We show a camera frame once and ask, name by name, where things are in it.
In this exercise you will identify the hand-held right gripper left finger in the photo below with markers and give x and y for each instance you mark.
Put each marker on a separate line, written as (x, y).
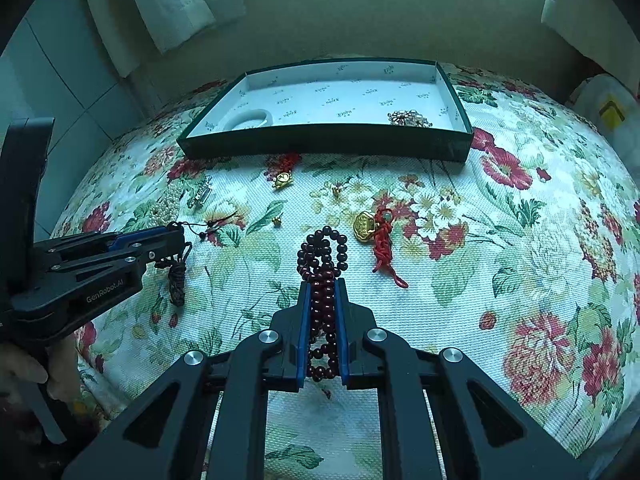
(302, 332)

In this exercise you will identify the person's left hand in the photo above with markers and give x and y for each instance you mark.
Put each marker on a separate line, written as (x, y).
(20, 367)

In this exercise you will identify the gold charm with red knot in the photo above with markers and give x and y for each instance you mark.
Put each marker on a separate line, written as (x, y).
(282, 178)

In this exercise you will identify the white cardboard box tray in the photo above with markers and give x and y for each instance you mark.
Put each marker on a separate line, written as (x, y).
(325, 105)

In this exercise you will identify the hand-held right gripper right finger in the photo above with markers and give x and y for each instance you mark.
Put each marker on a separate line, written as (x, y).
(343, 332)

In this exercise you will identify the floral bedspread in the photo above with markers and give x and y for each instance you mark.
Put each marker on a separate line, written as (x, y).
(500, 260)

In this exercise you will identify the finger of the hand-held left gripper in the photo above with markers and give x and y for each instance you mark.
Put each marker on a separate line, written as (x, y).
(150, 256)
(140, 236)

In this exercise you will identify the white bag with yellow mark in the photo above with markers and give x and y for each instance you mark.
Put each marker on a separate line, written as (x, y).
(590, 95)

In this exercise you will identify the gold rhinestone brooch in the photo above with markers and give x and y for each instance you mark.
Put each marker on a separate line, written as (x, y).
(410, 119)

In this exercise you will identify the white jade bangle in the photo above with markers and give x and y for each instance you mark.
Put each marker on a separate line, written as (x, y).
(265, 116)

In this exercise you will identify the white curtain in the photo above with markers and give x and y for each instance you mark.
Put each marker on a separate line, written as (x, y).
(590, 5)
(165, 0)

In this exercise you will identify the rhinestone hair clip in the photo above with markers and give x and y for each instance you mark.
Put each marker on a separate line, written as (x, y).
(201, 196)

